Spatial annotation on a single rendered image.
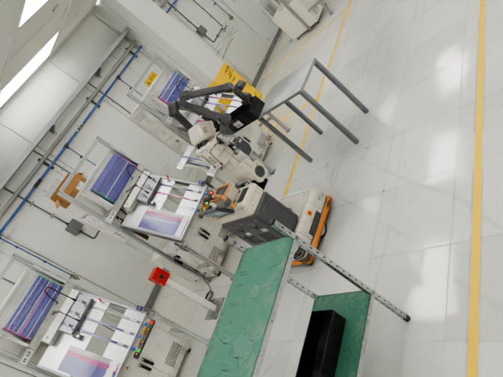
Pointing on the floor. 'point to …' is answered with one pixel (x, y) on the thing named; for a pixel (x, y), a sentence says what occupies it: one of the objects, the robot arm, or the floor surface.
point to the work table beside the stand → (278, 97)
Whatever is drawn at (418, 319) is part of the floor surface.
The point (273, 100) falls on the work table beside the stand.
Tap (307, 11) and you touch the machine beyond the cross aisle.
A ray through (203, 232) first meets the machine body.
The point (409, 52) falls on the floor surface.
